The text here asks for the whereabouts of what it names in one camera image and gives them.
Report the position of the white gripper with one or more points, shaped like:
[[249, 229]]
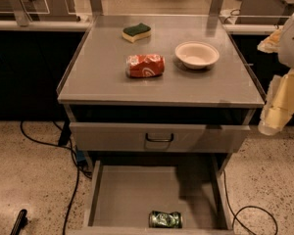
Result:
[[292, 44]]

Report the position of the crushed green soda can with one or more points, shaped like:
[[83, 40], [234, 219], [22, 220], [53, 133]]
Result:
[[160, 219]]

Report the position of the crushed orange soda can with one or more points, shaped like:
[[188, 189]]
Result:
[[143, 66]]

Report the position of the grey metal cabinet counter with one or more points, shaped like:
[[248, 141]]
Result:
[[158, 84]]

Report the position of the open grey middle drawer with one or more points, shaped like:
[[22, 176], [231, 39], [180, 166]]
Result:
[[122, 196]]

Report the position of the closed grey top drawer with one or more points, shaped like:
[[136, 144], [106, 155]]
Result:
[[130, 137]]

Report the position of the white paper bowl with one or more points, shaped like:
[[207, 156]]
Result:
[[197, 55]]

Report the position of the green and yellow sponge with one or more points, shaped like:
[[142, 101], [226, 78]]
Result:
[[136, 32]]

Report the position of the black object on floor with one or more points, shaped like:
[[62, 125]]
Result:
[[20, 222]]

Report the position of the black drawer handle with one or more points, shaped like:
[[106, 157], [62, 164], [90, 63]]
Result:
[[159, 140]]

